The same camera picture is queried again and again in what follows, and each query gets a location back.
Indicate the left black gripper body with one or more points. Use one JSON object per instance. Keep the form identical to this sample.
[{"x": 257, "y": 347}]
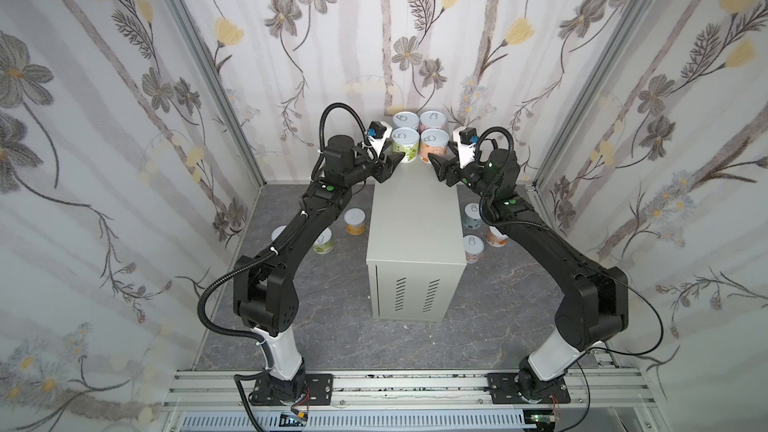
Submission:
[{"x": 379, "y": 172}]

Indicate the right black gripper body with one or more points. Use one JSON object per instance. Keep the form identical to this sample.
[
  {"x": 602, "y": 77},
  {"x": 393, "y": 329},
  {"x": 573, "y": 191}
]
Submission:
[{"x": 452, "y": 171}]

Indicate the green white labelled can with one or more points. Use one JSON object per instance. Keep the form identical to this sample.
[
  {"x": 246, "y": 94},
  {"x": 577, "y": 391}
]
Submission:
[{"x": 406, "y": 140}]

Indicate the brown labelled can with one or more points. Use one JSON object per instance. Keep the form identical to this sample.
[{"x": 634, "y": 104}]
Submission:
[{"x": 433, "y": 141}]

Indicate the blue labelled can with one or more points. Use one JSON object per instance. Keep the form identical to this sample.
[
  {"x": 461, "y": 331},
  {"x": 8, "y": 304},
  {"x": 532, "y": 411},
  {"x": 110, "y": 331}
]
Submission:
[{"x": 406, "y": 119}]

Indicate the pink labelled can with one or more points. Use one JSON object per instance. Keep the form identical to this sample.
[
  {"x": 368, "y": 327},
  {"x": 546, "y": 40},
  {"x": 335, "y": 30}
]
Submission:
[{"x": 432, "y": 119}]

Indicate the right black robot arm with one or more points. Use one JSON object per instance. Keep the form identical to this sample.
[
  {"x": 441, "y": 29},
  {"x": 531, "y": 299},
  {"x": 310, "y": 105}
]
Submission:
[{"x": 595, "y": 302}]

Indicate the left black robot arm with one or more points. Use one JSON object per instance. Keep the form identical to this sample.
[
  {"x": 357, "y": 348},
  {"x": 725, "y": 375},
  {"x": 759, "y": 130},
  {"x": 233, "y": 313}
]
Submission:
[{"x": 264, "y": 296}]

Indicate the grey metal cabinet counter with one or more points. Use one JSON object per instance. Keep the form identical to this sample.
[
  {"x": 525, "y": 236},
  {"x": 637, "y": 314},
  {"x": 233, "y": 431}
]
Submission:
[{"x": 415, "y": 252}]

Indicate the teal labelled can right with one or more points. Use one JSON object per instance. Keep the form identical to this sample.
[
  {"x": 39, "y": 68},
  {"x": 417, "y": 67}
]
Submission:
[{"x": 471, "y": 216}]

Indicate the orange yellow labelled can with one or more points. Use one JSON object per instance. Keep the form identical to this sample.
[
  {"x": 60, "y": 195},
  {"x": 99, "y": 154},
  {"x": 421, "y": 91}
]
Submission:
[{"x": 355, "y": 221}]

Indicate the pink white can right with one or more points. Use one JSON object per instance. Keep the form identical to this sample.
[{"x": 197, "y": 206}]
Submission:
[{"x": 474, "y": 248}]

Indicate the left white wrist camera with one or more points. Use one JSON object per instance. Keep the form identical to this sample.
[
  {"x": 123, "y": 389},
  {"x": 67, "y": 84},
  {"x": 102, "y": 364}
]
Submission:
[{"x": 378, "y": 138}]

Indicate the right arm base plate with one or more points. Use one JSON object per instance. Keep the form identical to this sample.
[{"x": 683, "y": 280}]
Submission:
[{"x": 526, "y": 388}]

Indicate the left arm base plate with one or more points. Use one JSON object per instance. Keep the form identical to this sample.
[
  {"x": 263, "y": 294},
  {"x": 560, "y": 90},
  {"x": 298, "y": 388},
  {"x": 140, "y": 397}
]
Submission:
[{"x": 314, "y": 389}]

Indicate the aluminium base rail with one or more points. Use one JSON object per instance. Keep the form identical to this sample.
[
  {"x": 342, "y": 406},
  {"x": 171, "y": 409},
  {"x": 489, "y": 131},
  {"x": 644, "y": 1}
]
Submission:
[{"x": 604, "y": 387}]

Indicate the white slotted cable duct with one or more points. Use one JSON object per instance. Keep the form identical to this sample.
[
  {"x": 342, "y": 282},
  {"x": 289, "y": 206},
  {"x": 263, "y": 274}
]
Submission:
[{"x": 397, "y": 420}]

